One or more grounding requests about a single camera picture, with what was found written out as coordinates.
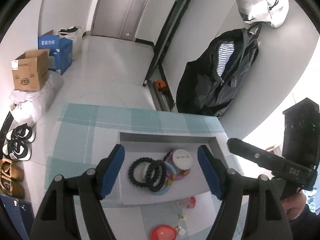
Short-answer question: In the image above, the black hanging jacket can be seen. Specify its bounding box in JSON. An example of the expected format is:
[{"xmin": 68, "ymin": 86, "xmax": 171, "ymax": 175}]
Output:
[{"xmin": 176, "ymin": 28, "xmax": 259, "ymax": 118}]

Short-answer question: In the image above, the black spiral hair tie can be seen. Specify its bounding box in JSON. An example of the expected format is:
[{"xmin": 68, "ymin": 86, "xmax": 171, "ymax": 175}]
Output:
[
  {"xmin": 128, "ymin": 157, "xmax": 157, "ymax": 188},
  {"xmin": 146, "ymin": 159, "xmax": 167, "ymax": 192}
]

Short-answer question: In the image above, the brown cardboard box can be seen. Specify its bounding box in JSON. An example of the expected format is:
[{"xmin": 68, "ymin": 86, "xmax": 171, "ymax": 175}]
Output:
[{"xmin": 12, "ymin": 49, "xmax": 50, "ymax": 91}]

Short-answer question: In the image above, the dark blue shoe box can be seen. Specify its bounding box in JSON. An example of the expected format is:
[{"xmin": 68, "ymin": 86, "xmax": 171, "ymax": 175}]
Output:
[{"xmin": 0, "ymin": 194, "xmax": 35, "ymax": 240}]

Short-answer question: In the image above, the person's right forearm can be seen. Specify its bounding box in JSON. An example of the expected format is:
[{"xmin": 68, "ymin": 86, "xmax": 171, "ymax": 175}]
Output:
[{"xmin": 287, "ymin": 204, "xmax": 320, "ymax": 240}]

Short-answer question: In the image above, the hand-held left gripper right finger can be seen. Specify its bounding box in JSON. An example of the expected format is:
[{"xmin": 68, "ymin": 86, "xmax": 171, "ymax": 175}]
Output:
[{"xmin": 197, "ymin": 144, "xmax": 293, "ymax": 240}]

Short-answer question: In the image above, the red round badge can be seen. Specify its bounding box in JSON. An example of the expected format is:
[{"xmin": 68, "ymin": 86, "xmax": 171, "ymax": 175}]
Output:
[{"xmin": 150, "ymin": 225, "xmax": 177, "ymax": 240}]

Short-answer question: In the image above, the blue ring bracelet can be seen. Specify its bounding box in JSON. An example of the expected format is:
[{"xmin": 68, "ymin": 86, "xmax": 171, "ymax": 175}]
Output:
[{"xmin": 147, "ymin": 161, "xmax": 175, "ymax": 196}]

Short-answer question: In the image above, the teal checkered tablecloth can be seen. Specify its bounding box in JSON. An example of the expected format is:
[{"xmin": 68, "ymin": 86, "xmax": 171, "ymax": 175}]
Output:
[{"xmin": 44, "ymin": 102, "xmax": 248, "ymax": 240}]

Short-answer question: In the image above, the pink beaded ring bracelet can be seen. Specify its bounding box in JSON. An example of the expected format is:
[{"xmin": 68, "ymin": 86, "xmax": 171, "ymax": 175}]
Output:
[{"xmin": 163, "ymin": 150, "xmax": 193, "ymax": 183}]

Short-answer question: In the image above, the white plastic bag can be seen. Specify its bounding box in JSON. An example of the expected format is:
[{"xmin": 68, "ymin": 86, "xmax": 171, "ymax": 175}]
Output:
[{"xmin": 9, "ymin": 90, "xmax": 43, "ymax": 128}]

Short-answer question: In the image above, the white round badge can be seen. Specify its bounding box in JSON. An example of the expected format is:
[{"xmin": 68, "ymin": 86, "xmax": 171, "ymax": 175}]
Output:
[{"xmin": 172, "ymin": 149, "xmax": 193, "ymax": 172}]

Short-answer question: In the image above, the orange toy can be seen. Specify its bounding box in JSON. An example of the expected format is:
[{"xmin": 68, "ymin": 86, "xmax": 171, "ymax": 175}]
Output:
[{"xmin": 154, "ymin": 79, "xmax": 167, "ymax": 93}]

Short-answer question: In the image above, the clear plastic bag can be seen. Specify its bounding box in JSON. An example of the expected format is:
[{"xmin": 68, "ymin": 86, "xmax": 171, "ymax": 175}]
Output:
[{"xmin": 37, "ymin": 74, "xmax": 64, "ymax": 110}]

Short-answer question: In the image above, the white bag with dark items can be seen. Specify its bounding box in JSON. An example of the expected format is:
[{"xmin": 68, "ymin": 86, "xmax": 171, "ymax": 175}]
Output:
[{"xmin": 58, "ymin": 26, "xmax": 85, "ymax": 61}]

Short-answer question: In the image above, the black white sneaker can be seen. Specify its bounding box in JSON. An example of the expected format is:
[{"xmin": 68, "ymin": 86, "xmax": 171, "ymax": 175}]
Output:
[
  {"xmin": 2, "ymin": 140, "xmax": 32, "ymax": 161},
  {"xmin": 5, "ymin": 123, "xmax": 35, "ymax": 143}
]

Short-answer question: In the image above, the grey door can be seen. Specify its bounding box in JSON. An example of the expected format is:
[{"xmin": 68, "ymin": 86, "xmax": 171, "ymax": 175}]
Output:
[{"xmin": 90, "ymin": 0, "xmax": 160, "ymax": 40}]

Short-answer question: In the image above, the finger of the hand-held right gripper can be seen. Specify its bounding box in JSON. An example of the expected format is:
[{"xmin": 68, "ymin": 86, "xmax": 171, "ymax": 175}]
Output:
[{"xmin": 227, "ymin": 137, "xmax": 286, "ymax": 171}]

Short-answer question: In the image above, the red white figure clip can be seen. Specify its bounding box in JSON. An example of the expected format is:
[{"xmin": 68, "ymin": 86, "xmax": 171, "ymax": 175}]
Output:
[{"xmin": 177, "ymin": 196, "xmax": 197, "ymax": 210}]

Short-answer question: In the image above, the grey box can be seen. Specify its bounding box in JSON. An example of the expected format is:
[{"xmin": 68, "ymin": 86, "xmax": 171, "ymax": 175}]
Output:
[{"xmin": 117, "ymin": 131, "xmax": 245, "ymax": 205}]

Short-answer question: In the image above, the black metal frame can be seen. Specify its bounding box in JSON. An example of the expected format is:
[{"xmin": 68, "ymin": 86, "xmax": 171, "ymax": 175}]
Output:
[{"xmin": 143, "ymin": 0, "xmax": 203, "ymax": 112}]

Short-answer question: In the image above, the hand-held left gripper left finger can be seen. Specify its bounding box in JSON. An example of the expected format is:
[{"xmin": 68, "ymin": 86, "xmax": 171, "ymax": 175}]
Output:
[{"xmin": 32, "ymin": 144, "xmax": 125, "ymax": 240}]

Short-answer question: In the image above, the blue cardboard box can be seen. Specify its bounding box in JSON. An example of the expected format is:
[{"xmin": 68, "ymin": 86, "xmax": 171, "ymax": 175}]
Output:
[{"xmin": 37, "ymin": 30, "xmax": 73, "ymax": 75}]

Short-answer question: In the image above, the person's right hand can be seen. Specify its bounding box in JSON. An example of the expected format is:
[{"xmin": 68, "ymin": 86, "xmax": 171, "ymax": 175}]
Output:
[{"xmin": 281, "ymin": 192, "xmax": 307, "ymax": 221}]

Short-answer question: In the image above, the white drawstring bag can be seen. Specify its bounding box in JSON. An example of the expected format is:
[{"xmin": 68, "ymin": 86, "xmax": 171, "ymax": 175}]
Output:
[{"xmin": 231, "ymin": 0, "xmax": 290, "ymax": 28}]

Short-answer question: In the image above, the striped shirt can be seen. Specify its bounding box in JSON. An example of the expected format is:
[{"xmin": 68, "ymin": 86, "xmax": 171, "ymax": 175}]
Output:
[{"xmin": 216, "ymin": 43, "xmax": 235, "ymax": 77}]

